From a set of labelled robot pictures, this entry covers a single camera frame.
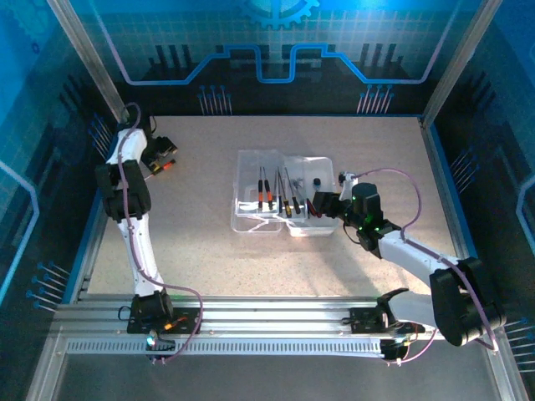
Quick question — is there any slim orange black screwdriver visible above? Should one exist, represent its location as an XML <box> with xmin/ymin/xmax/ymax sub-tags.
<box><xmin>143</xmin><ymin>160</ymin><xmax>177</xmax><ymax>180</ymax></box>

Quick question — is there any orange black handled screwdriver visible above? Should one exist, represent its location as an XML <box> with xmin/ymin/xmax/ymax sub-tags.
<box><xmin>258</xmin><ymin>165</ymin><xmax>267</xmax><ymax>213</ymax></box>
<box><xmin>265</xmin><ymin>165</ymin><xmax>275</xmax><ymax>211</ymax></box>

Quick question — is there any clear plastic tool box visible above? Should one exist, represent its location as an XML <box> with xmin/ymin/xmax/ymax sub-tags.
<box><xmin>231</xmin><ymin>148</ymin><xmax>340</xmax><ymax>238</ymax></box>

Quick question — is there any right black electronics module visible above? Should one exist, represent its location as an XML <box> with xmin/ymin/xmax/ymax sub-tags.
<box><xmin>380</xmin><ymin>337</ymin><xmax>413</xmax><ymax>363</ymax></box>

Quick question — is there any black electronics module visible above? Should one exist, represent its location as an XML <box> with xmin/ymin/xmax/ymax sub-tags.
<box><xmin>145</xmin><ymin>330</ymin><xmax>176</xmax><ymax>363</ymax></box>
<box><xmin>380</xmin><ymin>337</ymin><xmax>413</xmax><ymax>363</ymax></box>

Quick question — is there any left black electronics module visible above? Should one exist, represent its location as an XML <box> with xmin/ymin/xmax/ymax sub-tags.
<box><xmin>145</xmin><ymin>330</ymin><xmax>176</xmax><ymax>363</ymax></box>

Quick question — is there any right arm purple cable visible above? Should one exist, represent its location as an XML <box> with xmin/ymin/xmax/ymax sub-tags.
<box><xmin>340</xmin><ymin>166</ymin><xmax>501</xmax><ymax>368</ymax></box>

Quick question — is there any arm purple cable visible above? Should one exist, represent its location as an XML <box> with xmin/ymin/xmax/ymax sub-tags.
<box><xmin>118</xmin><ymin>102</ymin><xmax>205</xmax><ymax>365</ymax></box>
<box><xmin>340</xmin><ymin>166</ymin><xmax>501</xmax><ymax>368</ymax></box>

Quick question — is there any aluminium blue side rail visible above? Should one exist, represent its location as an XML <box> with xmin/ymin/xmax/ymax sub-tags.
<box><xmin>62</xmin><ymin>116</ymin><xmax>139</xmax><ymax>304</ymax></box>
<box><xmin>420</xmin><ymin>116</ymin><xmax>493</xmax><ymax>304</ymax></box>

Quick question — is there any aluminium frame post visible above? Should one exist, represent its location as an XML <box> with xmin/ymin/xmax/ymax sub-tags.
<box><xmin>421</xmin><ymin>0</ymin><xmax>502</xmax><ymax>126</ymax></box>
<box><xmin>46</xmin><ymin>0</ymin><xmax>131</xmax><ymax>126</ymax></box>

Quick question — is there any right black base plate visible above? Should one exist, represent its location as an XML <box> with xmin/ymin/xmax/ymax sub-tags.
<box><xmin>349</xmin><ymin>307</ymin><xmax>425</xmax><ymax>335</ymax></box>

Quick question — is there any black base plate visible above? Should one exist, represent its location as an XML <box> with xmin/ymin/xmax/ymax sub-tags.
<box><xmin>127</xmin><ymin>307</ymin><xmax>204</xmax><ymax>335</ymax></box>
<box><xmin>349</xmin><ymin>307</ymin><xmax>425</xmax><ymax>335</ymax></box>

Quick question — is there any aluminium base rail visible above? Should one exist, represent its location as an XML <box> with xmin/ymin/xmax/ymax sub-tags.
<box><xmin>52</xmin><ymin>295</ymin><xmax>505</xmax><ymax>340</ymax></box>

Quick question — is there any slotted grey cable duct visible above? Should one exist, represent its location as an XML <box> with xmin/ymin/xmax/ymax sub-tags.
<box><xmin>65</xmin><ymin>338</ymin><xmax>386</xmax><ymax>357</ymax></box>

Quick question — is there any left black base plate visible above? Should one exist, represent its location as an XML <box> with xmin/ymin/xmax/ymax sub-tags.
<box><xmin>127</xmin><ymin>307</ymin><xmax>204</xmax><ymax>335</ymax></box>

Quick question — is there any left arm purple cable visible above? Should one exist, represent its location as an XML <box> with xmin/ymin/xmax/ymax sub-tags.
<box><xmin>118</xmin><ymin>102</ymin><xmax>205</xmax><ymax>365</ymax></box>

